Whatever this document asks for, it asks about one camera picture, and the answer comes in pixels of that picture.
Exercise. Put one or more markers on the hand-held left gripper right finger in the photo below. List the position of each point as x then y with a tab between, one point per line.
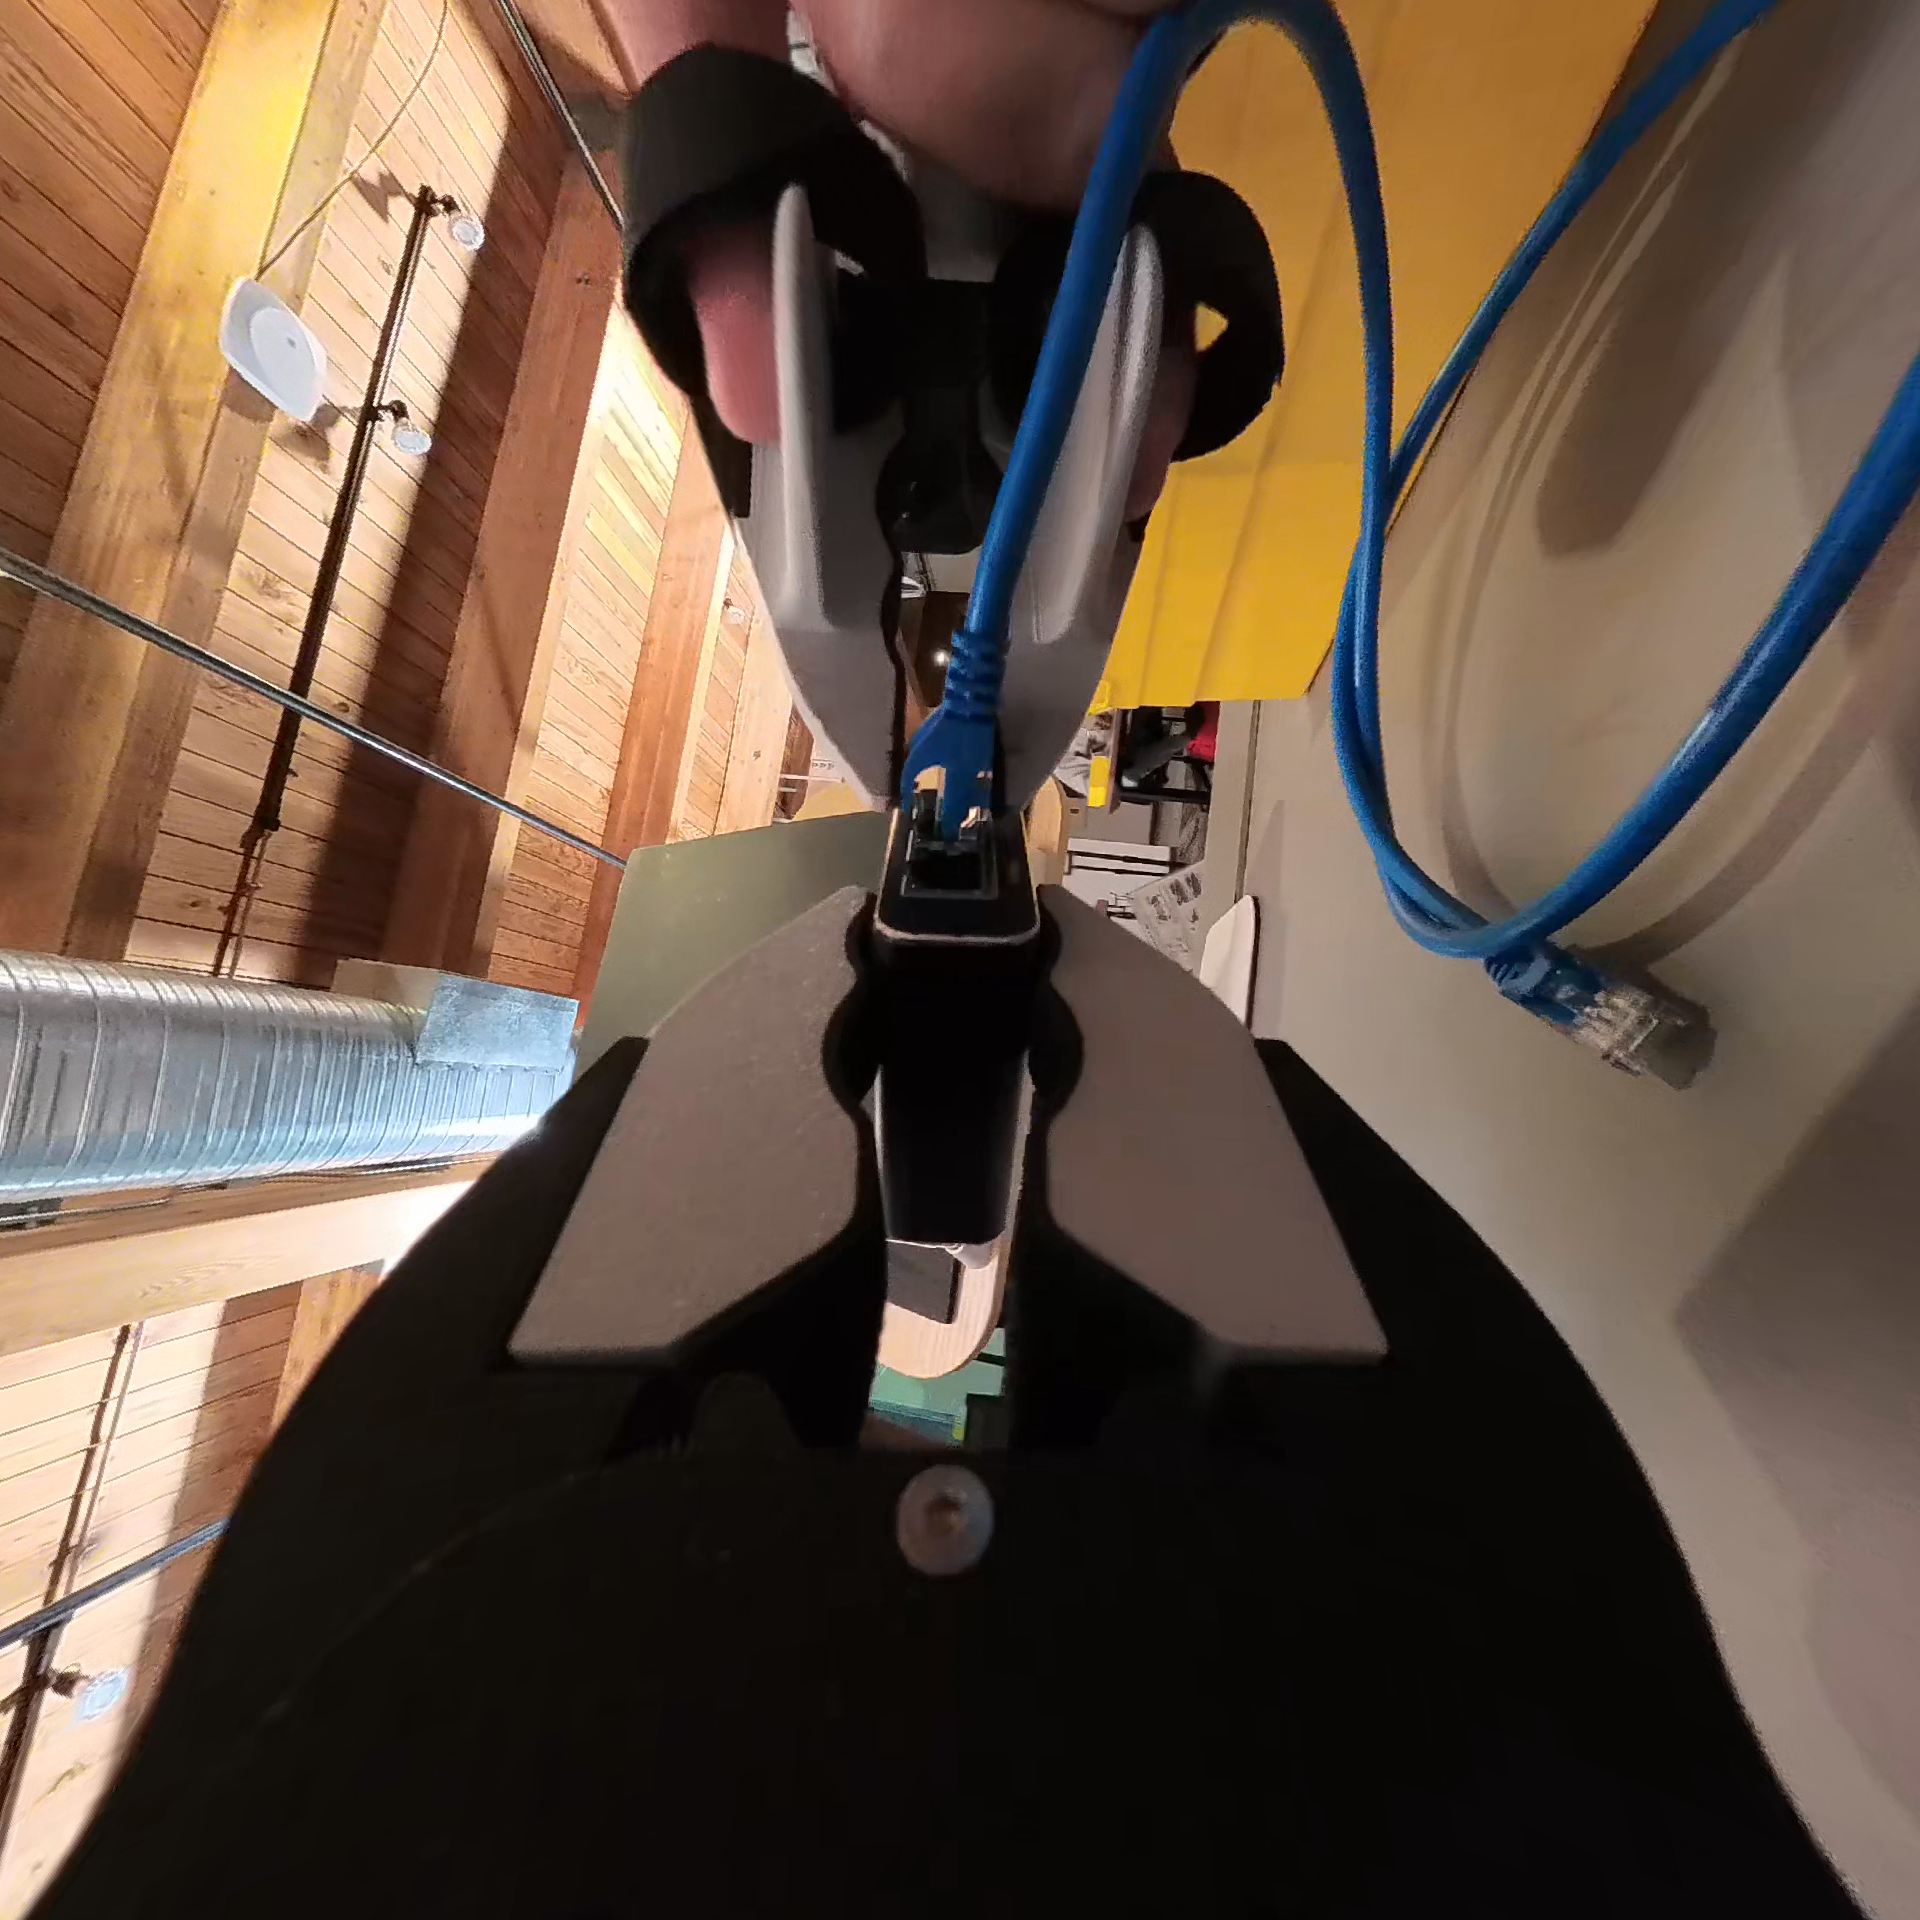
1201	1172

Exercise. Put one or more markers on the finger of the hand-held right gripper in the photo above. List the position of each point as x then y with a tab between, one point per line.
1088	571
819	599

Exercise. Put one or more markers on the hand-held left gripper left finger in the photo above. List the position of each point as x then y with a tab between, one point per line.
705	1172

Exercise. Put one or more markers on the yellow plastic bin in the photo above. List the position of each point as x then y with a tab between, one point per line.
1260	571

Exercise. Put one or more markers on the black ethernet port adapter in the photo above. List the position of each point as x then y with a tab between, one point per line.
944	1080

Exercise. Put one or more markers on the person's right hand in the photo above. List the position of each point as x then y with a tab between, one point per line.
974	89

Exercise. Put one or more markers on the black ceiling light track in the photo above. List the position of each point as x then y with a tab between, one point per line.
338	524

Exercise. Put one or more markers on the white ceiling device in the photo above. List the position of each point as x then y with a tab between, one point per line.
272	348

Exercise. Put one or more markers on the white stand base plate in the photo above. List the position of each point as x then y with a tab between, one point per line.
1228	960

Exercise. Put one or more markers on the silver ventilation duct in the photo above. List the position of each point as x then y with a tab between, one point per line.
195	1073

